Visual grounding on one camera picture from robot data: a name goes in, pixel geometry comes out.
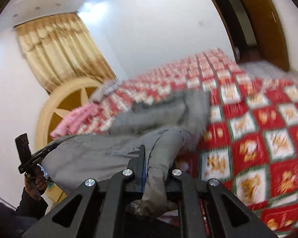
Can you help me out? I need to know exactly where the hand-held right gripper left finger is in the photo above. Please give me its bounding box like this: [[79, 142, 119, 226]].
[[22, 145, 147, 238]]

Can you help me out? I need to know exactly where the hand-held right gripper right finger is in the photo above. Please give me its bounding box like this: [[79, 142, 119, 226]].
[[164, 169, 276, 238]]

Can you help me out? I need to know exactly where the grey puffer jacket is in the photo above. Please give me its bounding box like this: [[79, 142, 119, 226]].
[[38, 89, 211, 216]]

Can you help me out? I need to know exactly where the person's left forearm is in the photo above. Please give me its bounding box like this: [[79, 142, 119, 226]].
[[15, 187, 49, 226]]

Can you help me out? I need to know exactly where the person's left hand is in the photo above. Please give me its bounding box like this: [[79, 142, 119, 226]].
[[24, 168, 49, 200]]

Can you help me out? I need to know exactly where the beige nightstand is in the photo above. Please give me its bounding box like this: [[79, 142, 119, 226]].
[[46, 183, 67, 203]]

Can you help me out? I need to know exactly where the pink folded blanket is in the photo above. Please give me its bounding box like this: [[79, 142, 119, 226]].
[[50, 103, 97, 139]]

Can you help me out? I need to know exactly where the cream and wooden round headboard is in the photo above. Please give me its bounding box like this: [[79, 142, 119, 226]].
[[35, 77, 107, 139]]

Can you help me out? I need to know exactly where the bed with red printed bedspread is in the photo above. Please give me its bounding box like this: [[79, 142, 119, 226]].
[[72, 48, 298, 238]]

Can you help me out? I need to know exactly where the striped pillow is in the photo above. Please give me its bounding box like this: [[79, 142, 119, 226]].
[[91, 79, 121, 102]]

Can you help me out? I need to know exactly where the beige patterned curtain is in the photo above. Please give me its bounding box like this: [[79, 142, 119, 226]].
[[15, 13, 117, 93]]

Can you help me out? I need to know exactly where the brown wooden door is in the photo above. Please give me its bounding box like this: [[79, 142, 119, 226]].
[[232, 0, 290, 71]]

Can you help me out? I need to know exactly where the dark brown door frame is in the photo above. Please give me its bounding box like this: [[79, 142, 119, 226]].
[[199, 0, 259, 62]]

